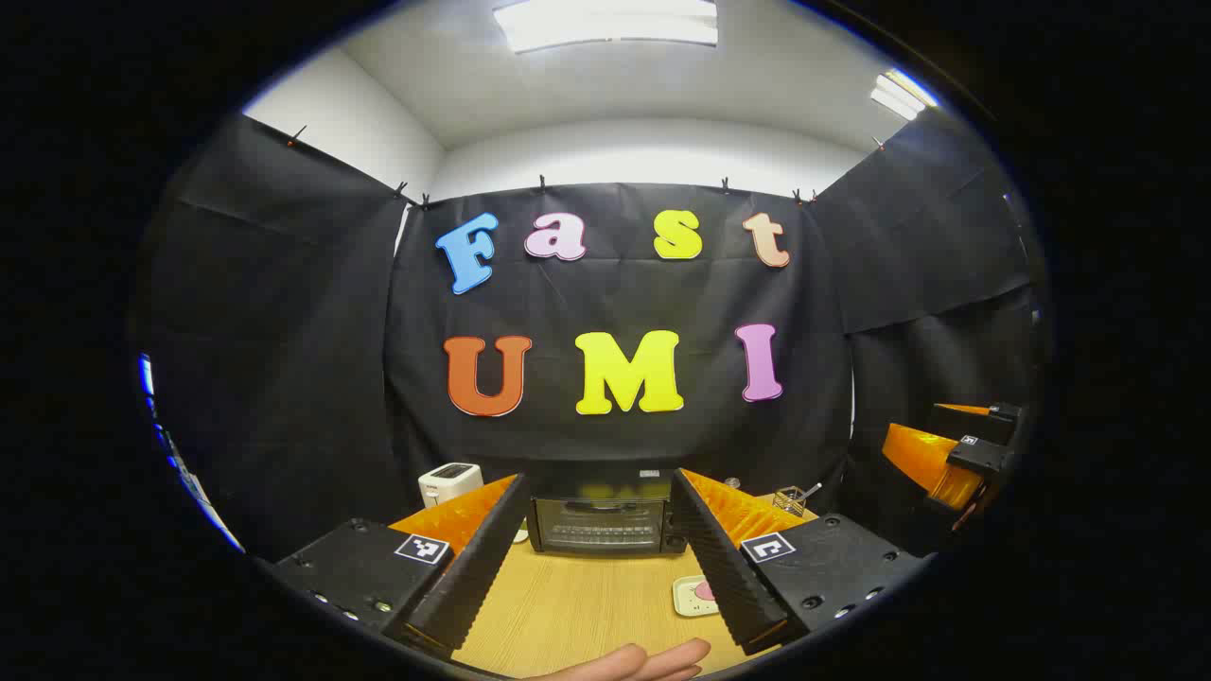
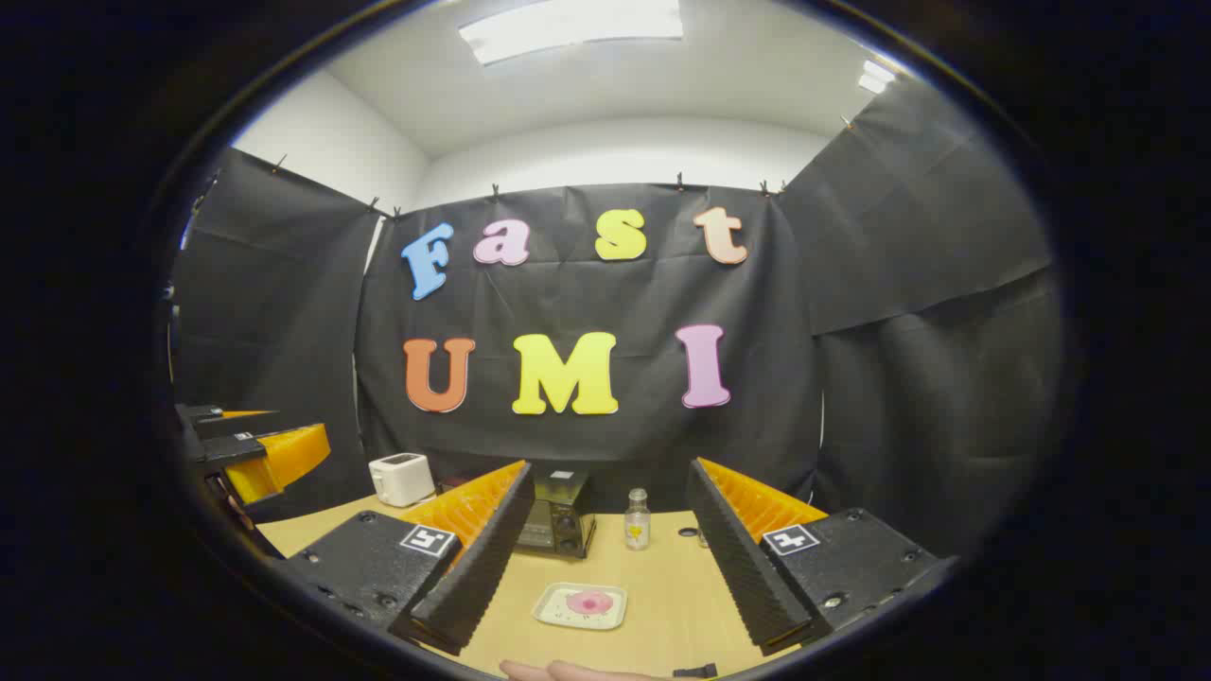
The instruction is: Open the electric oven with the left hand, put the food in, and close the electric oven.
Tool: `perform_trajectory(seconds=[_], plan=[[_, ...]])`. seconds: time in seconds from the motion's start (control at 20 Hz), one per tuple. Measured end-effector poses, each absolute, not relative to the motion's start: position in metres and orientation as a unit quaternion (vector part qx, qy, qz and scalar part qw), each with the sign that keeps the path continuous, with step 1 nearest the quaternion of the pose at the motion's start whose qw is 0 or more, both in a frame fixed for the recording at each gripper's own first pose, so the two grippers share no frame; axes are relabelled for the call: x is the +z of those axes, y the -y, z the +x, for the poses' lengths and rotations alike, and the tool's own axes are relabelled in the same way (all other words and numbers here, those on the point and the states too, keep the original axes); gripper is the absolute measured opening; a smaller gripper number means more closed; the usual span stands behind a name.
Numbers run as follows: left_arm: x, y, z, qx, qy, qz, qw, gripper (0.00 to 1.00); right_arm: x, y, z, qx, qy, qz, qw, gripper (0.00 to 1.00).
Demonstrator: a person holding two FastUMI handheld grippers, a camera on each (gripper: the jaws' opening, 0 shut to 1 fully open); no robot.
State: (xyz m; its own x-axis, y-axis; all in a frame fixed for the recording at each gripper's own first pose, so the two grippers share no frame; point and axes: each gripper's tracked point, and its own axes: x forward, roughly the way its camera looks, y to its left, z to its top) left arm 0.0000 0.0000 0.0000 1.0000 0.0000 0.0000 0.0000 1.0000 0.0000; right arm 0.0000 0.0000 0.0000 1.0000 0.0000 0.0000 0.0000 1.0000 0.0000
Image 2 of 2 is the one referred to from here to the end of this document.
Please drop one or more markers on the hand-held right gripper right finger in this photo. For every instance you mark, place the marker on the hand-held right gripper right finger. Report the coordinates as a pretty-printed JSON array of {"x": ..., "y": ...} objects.
[{"x": 743, "y": 567}]

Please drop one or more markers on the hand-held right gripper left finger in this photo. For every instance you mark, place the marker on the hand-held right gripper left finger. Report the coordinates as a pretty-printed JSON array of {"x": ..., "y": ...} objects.
[{"x": 478, "y": 567}]

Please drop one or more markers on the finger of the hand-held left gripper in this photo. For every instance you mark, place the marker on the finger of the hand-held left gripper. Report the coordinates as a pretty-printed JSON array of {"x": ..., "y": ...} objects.
[
  {"x": 279, "y": 459},
  {"x": 203, "y": 419}
]

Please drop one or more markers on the white rectangular plate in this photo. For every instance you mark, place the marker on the white rectangular plate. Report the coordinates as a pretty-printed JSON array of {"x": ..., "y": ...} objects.
[{"x": 549, "y": 610}]

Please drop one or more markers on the black electric oven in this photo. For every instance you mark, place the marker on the black electric oven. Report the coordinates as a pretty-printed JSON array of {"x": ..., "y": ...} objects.
[{"x": 563, "y": 525}]

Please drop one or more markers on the pink ham slice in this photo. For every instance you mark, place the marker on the pink ham slice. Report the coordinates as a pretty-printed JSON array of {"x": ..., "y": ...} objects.
[{"x": 589, "y": 602}]

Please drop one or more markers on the clear glass bottle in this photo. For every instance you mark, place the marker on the clear glass bottle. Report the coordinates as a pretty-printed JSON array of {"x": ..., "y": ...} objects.
[{"x": 638, "y": 525}]

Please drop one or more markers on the white toaster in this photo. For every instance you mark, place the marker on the white toaster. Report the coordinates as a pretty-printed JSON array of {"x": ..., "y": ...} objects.
[{"x": 401, "y": 478}]

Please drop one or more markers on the black backdrop cloth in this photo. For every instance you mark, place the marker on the black backdrop cloth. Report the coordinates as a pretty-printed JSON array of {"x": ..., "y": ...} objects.
[{"x": 615, "y": 293}]

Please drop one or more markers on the small ceiling light panel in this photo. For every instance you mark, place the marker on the small ceiling light panel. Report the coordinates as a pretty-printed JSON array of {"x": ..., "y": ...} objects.
[{"x": 875, "y": 76}]

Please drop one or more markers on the large ceiling light panel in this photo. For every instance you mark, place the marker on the large ceiling light panel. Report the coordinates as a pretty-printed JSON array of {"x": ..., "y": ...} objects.
[{"x": 568, "y": 28}]

